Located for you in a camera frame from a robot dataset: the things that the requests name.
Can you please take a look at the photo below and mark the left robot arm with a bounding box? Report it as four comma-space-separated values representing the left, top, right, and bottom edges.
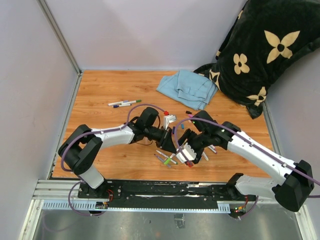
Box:
58, 106, 177, 198

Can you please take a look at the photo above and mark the black floral blanket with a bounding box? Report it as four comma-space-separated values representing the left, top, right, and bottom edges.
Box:
195, 0, 320, 119

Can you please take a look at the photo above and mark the navy green marker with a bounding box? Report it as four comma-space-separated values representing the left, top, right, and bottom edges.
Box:
112, 99, 141, 108

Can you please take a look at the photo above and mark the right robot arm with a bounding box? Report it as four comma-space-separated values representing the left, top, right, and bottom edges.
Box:
174, 110, 317, 212

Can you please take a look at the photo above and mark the aluminium corner post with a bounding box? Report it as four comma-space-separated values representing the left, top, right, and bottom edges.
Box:
36, 0, 82, 76

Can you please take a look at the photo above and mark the white slim marker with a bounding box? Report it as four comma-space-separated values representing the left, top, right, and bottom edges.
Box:
202, 152, 209, 161

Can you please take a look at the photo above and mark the grey blue cap marker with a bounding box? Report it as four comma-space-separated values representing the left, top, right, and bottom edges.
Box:
108, 100, 129, 106

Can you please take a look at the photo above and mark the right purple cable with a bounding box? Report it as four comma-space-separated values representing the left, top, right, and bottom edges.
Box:
174, 117, 320, 221

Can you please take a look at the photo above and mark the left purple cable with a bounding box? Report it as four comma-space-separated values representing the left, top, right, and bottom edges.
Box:
61, 103, 167, 217

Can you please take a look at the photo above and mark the purple cable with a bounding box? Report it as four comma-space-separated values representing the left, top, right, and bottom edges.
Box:
174, 117, 320, 221
61, 103, 167, 217

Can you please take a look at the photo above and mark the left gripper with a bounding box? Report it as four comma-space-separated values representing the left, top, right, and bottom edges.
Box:
145, 125, 177, 154

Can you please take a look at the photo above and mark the green cap marker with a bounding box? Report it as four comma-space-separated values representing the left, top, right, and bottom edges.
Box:
156, 150, 178, 165

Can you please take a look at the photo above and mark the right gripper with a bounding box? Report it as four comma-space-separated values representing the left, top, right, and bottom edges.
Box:
177, 128, 211, 164

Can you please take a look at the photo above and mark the light green marker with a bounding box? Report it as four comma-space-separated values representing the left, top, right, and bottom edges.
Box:
164, 153, 177, 165

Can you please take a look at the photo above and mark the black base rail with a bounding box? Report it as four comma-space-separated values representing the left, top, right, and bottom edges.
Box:
77, 180, 256, 210

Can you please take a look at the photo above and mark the lavender marker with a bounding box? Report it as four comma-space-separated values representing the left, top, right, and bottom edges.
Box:
154, 154, 171, 168

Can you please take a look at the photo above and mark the light blue cloth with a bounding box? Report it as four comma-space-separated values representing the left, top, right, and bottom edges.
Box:
156, 70, 218, 111

